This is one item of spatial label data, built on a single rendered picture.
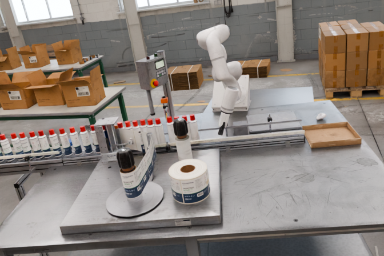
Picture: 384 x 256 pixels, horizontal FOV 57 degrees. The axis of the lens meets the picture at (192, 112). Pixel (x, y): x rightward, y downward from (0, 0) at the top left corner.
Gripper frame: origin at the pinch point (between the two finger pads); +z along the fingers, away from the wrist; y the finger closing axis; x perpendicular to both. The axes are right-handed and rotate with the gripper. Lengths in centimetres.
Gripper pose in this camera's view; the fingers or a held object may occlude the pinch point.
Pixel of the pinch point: (220, 132)
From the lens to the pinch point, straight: 238.2
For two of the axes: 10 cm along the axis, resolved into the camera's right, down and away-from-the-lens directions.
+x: 9.8, 2.1, 0.2
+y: -0.7, 3.8, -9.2
